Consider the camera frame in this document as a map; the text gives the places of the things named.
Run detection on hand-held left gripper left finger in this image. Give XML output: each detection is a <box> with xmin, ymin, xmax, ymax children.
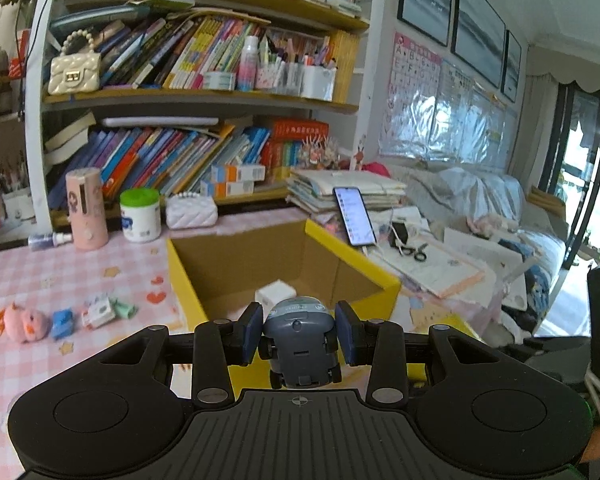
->
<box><xmin>92</xmin><ymin>301</ymin><xmax>266</xmax><ymax>411</ymax></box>

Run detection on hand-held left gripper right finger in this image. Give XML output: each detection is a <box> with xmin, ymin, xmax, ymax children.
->
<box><xmin>335</xmin><ymin>301</ymin><xmax>503</xmax><ymax>407</ymax></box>

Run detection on small white cube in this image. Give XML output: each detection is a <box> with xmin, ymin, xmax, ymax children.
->
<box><xmin>254</xmin><ymin>282</ymin><xmax>298</xmax><ymax>318</ymax></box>

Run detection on grey toy car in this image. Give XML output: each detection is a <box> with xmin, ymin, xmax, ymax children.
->
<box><xmin>259</xmin><ymin>296</ymin><xmax>343</xmax><ymax>391</ymax></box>

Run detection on yellow cardboard box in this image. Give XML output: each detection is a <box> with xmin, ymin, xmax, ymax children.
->
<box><xmin>166</xmin><ymin>217</ymin><xmax>481</xmax><ymax>396</ymax></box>

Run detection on small blue item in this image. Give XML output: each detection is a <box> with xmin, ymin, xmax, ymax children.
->
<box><xmin>50</xmin><ymin>309</ymin><xmax>76</xmax><ymax>341</ymax></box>

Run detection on small pink orange-haired plush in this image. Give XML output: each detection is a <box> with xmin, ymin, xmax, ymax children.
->
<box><xmin>0</xmin><ymin>301</ymin><xmax>51</xmax><ymax>345</ymax></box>

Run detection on black scissors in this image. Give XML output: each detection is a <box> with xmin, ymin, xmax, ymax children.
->
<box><xmin>399</xmin><ymin>242</ymin><xmax>429</xmax><ymax>262</ymax></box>

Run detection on loose worksheets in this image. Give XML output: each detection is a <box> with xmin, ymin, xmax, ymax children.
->
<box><xmin>375</xmin><ymin>230</ymin><xmax>486</xmax><ymax>301</ymax></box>

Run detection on smartphone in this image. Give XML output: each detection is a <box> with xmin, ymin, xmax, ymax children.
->
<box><xmin>333</xmin><ymin>186</ymin><xmax>378</xmax><ymax>247</ymax></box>

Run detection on white quilted purse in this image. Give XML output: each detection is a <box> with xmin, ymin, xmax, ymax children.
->
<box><xmin>166</xmin><ymin>191</ymin><xmax>219</xmax><ymax>230</ymax></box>

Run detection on orange and blue small box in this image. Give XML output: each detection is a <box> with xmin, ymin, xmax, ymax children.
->
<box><xmin>200</xmin><ymin>179</ymin><xmax>256</xmax><ymax>199</ymax></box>
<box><xmin>211</xmin><ymin>164</ymin><xmax>267</xmax><ymax>183</ymax></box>

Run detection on stack of papers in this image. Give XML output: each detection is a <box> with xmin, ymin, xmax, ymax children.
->
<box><xmin>285</xmin><ymin>167</ymin><xmax>408</xmax><ymax>216</ymax></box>

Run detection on white jar green lid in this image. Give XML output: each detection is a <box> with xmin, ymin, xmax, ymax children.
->
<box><xmin>119</xmin><ymin>188</ymin><xmax>162</xmax><ymax>245</ymax></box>

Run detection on small rabbit figurine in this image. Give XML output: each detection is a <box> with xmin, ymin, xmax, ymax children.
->
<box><xmin>351</xmin><ymin>135</ymin><xmax>370</xmax><ymax>172</ymax></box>

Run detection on pink spiky ornament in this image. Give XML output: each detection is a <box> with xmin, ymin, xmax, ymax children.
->
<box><xmin>297</xmin><ymin>135</ymin><xmax>341</xmax><ymax>171</ymax></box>

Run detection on plastic covered sofa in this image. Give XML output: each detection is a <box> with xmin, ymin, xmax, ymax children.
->
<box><xmin>405</xmin><ymin>165</ymin><xmax>568</xmax><ymax>336</ymax></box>

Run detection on red boxed book set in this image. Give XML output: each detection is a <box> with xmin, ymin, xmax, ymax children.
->
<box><xmin>260</xmin><ymin>120</ymin><xmax>330</xmax><ymax>168</ymax></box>

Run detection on row of colourful children's books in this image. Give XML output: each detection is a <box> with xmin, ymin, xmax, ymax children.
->
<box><xmin>45</xmin><ymin>122</ymin><xmax>273</xmax><ymax>211</ymax></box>

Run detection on pink humidifier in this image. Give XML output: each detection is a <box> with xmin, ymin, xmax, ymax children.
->
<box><xmin>65</xmin><ymin>167</ymin><xmax>110</xmax><ymax>251</ymax></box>

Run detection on small spray bottle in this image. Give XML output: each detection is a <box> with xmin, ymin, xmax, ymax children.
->
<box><xmin>28</xmin><ymin>231</ymin><xmax>74</xmax><ymax>250</ymax></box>

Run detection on white flat case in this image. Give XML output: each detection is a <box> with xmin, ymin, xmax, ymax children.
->
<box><xmin>100</xmin><ymin>116</ymin><xmax>220</xmax><ymax>129</ymax></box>

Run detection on pink checked tablecloth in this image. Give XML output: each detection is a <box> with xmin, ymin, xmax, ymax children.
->
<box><xmin>0</xmin><ymin>210</ymin><xmax>331</xmax><ymax>480</ymax></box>

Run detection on patterned pen cups with markers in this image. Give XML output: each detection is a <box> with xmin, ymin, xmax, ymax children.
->
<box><xmin>255</xmin><ymin>35</ymin><xmax>338</xmax><ymax>101</ymax></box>

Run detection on pink and blue spray can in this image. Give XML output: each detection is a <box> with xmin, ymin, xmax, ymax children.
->
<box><xmin>237</xmin><ymin>35</ymin><xmax>259</xmax><ymax>92</ymax></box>

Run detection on pink alphabet poster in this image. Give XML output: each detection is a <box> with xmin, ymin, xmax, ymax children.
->
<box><xmin>387</xmin><ymin>31</ymin><xmax>443</xmax><ymax>126</ymax></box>

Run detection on thick white book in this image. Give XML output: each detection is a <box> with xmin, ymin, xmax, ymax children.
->
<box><xmin>44</xmin><ymin>112</ymin><xmax>98</xmax><ymax>166</ymax></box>

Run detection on black framed glass door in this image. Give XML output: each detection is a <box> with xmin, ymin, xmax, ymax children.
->
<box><xmin>540</xmin><ymin>85</ymin><xmax>600</xmax><ymax>271</ymax></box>

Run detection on white pen holders with pencils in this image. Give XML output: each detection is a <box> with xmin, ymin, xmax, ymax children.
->
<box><xmin>0</xmin><ymin>157</ymin><xmax>36</xmax><ymax>226</ymax></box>

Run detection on wooden bookshelf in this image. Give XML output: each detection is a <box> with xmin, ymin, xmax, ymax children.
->
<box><xmin>25</xmin><ymin>0</ymin><xmax>376</xmax><ymax>223</ymax></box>

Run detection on row of leaning paperback books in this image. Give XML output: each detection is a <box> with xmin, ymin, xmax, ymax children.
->
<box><xmin>50</xmin><ymin>7</ymin><xmax>261</xmax><ymax>91</ymax></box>

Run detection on scalloped curtain valance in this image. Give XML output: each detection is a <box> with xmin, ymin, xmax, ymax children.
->
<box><xmin>525</xmin><ymin>35</ymin><xmax>600</xmax><ymax>106</ymax></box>

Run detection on plastic covered wall charts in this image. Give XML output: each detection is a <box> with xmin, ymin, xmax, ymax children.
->
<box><xmin>380</xmin><ymin>60</ymin><xmax>518</xmax><ymax>166</ymax></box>

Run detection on cream pearl-handled handbag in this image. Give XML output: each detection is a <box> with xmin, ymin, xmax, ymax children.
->
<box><xmin>47</xmin><ymin>30</ymin><xmax>102</xmax><ymax>96</ymax></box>

